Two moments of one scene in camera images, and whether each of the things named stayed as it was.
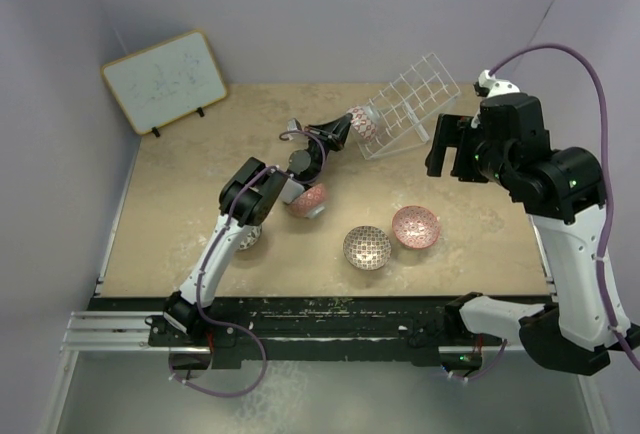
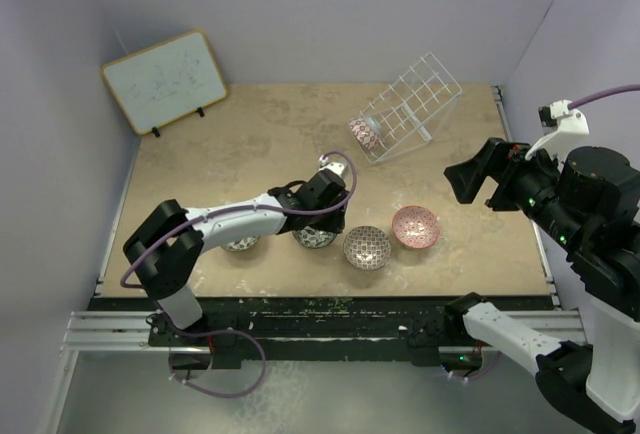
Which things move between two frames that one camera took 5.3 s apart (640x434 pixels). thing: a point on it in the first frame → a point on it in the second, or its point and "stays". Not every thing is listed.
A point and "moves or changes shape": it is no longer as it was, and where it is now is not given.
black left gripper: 333,136 → 334,224
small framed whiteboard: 166,81 stays
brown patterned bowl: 367,248 stays
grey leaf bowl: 309,200 moves or changes shape
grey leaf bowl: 249,235 stays
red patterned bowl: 416,227 stays
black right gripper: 455,131 → 466,177
